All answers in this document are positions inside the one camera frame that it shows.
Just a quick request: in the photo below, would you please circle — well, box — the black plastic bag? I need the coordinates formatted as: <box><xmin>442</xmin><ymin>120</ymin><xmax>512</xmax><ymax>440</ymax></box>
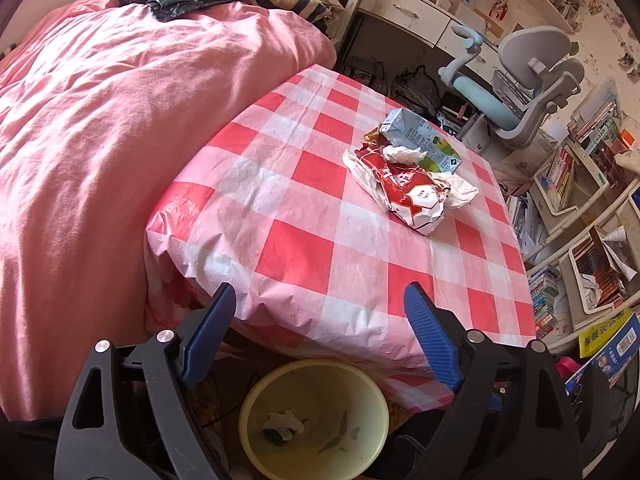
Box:
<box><xmin>392</xmin><ymin>67</ymin><xmax>441</xmax><ymax>116</ymax></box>

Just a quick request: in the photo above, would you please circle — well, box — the pink duvet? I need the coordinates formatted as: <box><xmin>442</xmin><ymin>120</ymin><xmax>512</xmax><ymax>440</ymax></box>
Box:
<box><xmin>0</xmin><ymin>0</ymin><xmax>337</xmax><ymax>423</ymax></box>

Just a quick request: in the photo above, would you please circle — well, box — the white paper wrapper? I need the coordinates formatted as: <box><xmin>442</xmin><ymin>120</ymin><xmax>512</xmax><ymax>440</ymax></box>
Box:
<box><xmin>342</xmin><ymin>147</ymin><xmax>479</xmax><ymax>213</ymax></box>

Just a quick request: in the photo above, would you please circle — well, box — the row of colourful books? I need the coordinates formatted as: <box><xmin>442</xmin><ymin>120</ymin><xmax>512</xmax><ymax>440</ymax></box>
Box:
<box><xmin>527</xmin><ymin>265</ymin><xmax>562</xmax><ymax>337</ymax></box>

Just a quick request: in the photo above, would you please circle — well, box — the red white snack wrapper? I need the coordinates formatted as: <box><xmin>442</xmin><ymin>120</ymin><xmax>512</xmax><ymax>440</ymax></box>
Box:
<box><xmin>355</xmin><ymin>142</ymin><xmax>451</xmax><ymax>236</ymax></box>

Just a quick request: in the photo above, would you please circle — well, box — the white tissue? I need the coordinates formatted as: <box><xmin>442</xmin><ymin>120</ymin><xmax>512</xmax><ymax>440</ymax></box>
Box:
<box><xmin>382</xmin><ymin>144</ymin><xmax>428</xmax><ymax>163</ymax></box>

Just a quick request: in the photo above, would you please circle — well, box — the white desk with drawers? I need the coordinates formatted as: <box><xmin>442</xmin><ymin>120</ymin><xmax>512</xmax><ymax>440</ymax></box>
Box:
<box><xmin>357</xmin><ymin>0</ymin><xmax>501</xmax><ymax>56</ymax></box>

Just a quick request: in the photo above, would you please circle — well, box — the row of thin books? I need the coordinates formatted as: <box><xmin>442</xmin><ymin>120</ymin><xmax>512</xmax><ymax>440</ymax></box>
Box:
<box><xmin>545</xmin><ymin>147</ymin><xmax>576</xmax><ymax>211</ymax></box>

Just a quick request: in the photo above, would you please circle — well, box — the red white checkered tablecloth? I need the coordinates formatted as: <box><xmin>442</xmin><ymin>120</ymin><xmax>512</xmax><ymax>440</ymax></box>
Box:
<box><xmin>144</xmin><ymin>64</ymin><xmax>537</xmax><ymax>413</ymax></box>

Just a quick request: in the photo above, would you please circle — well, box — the blue cardboard box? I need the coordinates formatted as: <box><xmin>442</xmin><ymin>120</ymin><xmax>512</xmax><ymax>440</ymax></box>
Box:
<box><xmin>565</xmin><ymin>312</ymin><xmax>640</xmax><ymax>401</ymax></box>

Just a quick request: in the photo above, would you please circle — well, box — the pale yellow waste bin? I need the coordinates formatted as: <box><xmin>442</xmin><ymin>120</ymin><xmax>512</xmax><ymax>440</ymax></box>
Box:
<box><xmin>238</xmin><ymin>358</ymin><xmax>390</xmax><ymax>480</ymax></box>

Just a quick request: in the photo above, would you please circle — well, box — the milk carton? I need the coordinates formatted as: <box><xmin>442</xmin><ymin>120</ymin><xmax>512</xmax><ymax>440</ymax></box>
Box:
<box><xmin>379</xmin><ymin>108</ymin><xmax>463</xmax><ymax>175</ymax></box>

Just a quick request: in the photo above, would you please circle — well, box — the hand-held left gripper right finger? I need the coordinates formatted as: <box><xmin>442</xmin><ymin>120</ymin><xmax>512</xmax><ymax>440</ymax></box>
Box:
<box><xmin>403</xmin><ymin>281</ymin><xmax>583</xmax><ymax>480</ymax></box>

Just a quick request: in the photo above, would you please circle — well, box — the small white tissue wad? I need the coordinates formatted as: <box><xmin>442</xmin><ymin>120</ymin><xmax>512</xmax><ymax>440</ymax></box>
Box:
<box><xmin>262</xmin><ymin>411</ymin><xmax>306</xmax><ymax>443</ymax></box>

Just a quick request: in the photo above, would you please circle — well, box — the white book rack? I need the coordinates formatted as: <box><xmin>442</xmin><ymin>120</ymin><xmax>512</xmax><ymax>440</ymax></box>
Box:
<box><xmin>505</xmin><ymin>77</ymin><xmax>640</xmax><ymax>356</ymax></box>

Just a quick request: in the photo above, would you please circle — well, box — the striped beige cloth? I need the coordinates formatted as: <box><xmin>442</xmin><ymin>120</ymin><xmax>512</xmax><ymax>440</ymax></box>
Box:
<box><xmin>260</xmin><ymin>0</ymin><xmax>333</xmax><ymax>23</ymax></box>

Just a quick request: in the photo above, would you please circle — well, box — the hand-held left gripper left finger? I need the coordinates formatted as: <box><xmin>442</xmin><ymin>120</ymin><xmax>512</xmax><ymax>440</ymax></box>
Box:
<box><xmin>54</xmin><ymin>282</ymin><xmax>237</xmax><ymax>480</ymax></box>

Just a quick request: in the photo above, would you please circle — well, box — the grey blue desk chair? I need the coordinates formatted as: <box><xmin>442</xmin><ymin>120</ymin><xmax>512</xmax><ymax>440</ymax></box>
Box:
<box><xmin>438</xmin><ymin>26</ymin><xmax>586</xmax><ymax>150</ymax></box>

